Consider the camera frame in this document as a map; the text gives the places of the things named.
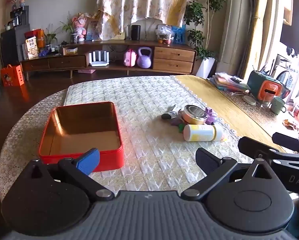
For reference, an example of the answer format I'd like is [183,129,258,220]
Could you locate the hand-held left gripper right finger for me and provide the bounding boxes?
[181,147,275,201]

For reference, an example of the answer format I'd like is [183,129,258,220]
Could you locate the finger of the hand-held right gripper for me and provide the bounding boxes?
[238,137,299,161]
[273,132,299,153]

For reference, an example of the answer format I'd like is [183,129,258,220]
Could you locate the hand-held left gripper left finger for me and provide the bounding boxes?
[24,148,115,202]

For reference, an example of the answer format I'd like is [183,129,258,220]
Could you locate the white bottle yellow label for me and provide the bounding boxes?
[183,124,224,142]

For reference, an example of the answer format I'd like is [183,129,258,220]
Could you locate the red tin box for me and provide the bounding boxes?
[39,102,123,172]

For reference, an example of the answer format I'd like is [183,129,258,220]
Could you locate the purple toy figure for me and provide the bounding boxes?
[170,107,218,128]

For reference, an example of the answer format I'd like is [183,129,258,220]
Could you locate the round metal tin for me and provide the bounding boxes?
[182,105,209,125]

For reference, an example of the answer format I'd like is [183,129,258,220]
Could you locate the small black bottle white label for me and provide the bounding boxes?
[161,112,181,120]

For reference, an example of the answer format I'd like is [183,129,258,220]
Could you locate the green mug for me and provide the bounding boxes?
[271,96,287,114]

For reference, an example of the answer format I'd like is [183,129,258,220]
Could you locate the white round dish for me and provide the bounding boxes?
[242,95,257,105]

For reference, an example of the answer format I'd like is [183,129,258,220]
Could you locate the yellow cloth with lace trim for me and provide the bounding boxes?
[176,74,290,153]

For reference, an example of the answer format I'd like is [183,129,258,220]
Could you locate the green orange desk organizer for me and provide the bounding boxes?
[247,70,287,103]

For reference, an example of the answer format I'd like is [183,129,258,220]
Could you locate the stack of books and folders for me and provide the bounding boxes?
[210,72,251,92]

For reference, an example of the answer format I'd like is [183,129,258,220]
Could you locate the cream quilted table mat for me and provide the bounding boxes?
[64,76,242,192]

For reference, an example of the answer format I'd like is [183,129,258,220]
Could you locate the white planter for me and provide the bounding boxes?
[196,57,216,79]

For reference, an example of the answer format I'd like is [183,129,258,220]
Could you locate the light wooden cabinet drawer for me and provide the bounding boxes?
[153,58,194,73]
[154,47,195,62]

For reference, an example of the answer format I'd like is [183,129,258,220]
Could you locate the white router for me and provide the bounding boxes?
[89,51,109,67]

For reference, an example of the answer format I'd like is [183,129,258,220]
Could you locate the wooden TV cabinet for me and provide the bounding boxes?
[21,41,197,80]

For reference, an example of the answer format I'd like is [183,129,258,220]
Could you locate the pink toy suitcase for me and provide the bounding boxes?
[124,49,137,67]

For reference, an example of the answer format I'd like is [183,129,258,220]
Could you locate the orange paper bag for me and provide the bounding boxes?
[0,64,23,87]

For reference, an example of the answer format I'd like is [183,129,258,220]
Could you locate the purple kettlebell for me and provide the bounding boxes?
[137,47,154,68]

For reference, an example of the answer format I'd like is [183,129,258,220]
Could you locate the beige curtain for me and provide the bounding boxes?
[240,0,277,80]

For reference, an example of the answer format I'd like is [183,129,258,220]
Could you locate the white floor air conditioner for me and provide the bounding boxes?
[216,0,256,77]

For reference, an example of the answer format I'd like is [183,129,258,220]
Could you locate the grassy plant in patterned pot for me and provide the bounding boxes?
[59,17,80,44]

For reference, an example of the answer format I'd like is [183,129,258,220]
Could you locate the white printed snack box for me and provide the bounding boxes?
[25,37,38,59]

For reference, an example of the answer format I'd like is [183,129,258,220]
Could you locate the small green potted plant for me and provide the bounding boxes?
[43,25,62,47]

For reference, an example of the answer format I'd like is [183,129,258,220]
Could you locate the blue gift bag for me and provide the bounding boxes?
[172,26,185,44]

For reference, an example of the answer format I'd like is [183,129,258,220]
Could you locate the blue printed box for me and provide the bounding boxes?
[86,19,100,41]

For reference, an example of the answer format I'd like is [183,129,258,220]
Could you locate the orange red gift bag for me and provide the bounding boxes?
[24,29,46,49]

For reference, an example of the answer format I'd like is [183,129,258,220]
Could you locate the clear plastic bag of fruit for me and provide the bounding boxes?
[156,26,174,46]

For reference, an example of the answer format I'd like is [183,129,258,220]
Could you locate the pink plush doll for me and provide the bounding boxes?
[73,14,88,42]

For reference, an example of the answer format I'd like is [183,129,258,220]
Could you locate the black mini fridge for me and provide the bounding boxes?
[0,24,30,67]

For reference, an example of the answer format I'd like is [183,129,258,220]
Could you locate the black speaker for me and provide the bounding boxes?
[131,24,141,41]

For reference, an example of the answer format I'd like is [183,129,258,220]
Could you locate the tall potted tree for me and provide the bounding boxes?
[183,0,226,60]

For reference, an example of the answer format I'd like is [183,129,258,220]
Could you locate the black coffee machine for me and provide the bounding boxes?
[11,6,29,28]

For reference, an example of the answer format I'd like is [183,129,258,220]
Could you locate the floral patterned hanging cloth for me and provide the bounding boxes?
[96,0,197,40]

